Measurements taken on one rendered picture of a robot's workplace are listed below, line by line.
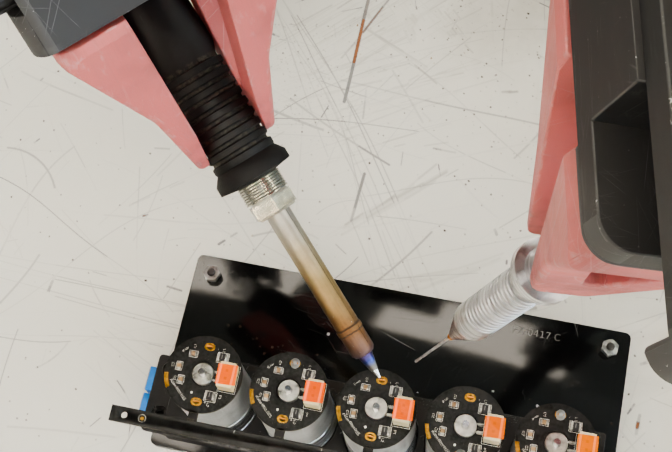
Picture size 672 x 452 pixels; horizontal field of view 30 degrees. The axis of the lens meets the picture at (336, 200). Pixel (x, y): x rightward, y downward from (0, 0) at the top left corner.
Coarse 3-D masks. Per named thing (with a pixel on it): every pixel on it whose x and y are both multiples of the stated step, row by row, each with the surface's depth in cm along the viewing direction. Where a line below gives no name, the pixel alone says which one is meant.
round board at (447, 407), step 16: (448, 400) 39; (464, 400) 39; (480, 400) 39; (432, 416) 39; (448, 416) 39; (480, 416) 39; (432, 432) 39; (448, 432) 39; (432, 448) 38; (448, 448) 38; (464, 448) 38; (480, 448) 38; (496, 448) 38
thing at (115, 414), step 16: (112, 416) 39; (128, 416) 39; (144, 416) 39; (160, 416) 39; (192, 416) 39; (176, 432) 39; (192, 432) 39; (208, 432) 39; (224, 432) 39; (240, 432) 39; (256, 448) 39; (272, 448) 39; (288, 448) 39; (304, 448) 39; (320, 448) 39; (368, 448) 39
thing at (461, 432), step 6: (468, 396) 39; (462, 414) 39; (468, 414) 39; (456, 420) 39; (462, 420) 39; (468, 420) 39; (474, 420) 39; (456, 426) 39; (474, 426) 39; (456, 432) 39; (462, 432) 38; (468, 432) 38; (474, 432) 38; (426, 438) 40; (468, 438) 39; (426, 444) 41; (426, 450) 41; (432, 450) 39
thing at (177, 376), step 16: (208, 336) 40; (176, 352) 40; (192, 352) 40; (208, 352) 40; (224, 352) 40; (176, 368) 40; (192, 368) 40; (240, 368) 40; (176, 384) 40; (192, 384) 40; (240, 384) 40; (176, 400) 40; (208, 400) 39; (224, 400) 39
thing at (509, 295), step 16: (528, 240) 29; (512, 256) 29; (528, 256) 29; (512, 272) 29; (528, 272) 29; (496, 288) 30; (512, 288) 30; (528, 288) 29; (464, 304) 32; (480, 304) 31; (496, 304) 30; (512, 304) 30; (528, 304) 30; (544, 304) 29; (464, 320) 32; (480, 320) 32; (496, 320) 31; (512, 320) 31; (480, 336) 32
